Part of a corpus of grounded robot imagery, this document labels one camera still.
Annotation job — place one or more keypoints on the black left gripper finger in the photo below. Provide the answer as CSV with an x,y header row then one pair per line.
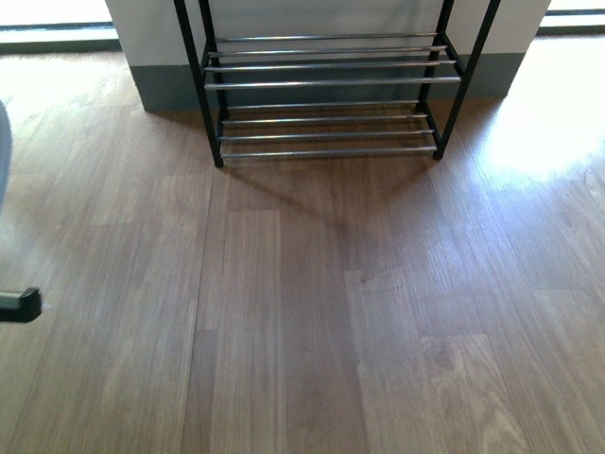
x,y
21,306

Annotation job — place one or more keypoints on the light blue slipper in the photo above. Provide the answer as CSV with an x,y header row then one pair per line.
x,y
6,150

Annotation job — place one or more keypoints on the black metal shoe rack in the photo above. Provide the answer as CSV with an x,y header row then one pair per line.
x,y
329,95

